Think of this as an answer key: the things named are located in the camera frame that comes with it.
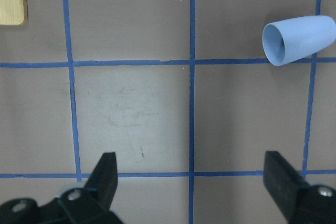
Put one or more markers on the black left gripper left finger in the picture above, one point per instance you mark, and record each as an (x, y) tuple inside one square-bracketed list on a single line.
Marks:
[(88, 204)]

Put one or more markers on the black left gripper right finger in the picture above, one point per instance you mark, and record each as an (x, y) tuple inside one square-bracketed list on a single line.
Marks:
[(297, 200)]

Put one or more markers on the light blue plastic cup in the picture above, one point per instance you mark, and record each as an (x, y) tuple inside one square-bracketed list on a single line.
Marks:
[(290, 40)]

